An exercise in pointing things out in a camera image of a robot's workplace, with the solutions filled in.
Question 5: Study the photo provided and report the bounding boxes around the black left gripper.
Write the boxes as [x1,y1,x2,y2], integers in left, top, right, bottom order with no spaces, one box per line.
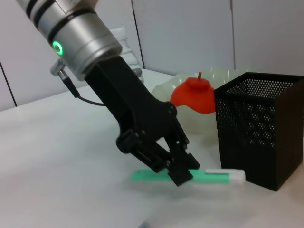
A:
[85,55,190,173]

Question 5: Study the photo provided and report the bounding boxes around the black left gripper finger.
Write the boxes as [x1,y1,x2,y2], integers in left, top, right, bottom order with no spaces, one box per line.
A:
[166,139,200,188]

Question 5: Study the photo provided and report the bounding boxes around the mint green pen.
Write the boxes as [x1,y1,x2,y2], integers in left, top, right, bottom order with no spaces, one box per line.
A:
[131,168,246,186]

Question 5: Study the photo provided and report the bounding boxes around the orange toy fruit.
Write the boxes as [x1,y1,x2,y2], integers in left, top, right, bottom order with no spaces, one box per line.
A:
[170,71,216,114]

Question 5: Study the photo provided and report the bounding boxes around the clear green-label water bottle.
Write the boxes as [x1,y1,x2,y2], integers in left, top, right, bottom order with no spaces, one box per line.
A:
[110,26,146,86]

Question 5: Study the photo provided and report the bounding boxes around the translucent wavy fruit plate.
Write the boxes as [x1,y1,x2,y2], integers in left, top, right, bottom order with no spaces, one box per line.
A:
[152,67,250,141]

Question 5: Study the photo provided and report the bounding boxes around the black mesh pen holder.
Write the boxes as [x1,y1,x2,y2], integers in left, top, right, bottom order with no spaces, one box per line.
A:
[213,72,304,192]

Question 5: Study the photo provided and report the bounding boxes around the left arm connector cable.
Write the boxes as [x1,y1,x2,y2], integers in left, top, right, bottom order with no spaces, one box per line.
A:
[49,60,106,107]

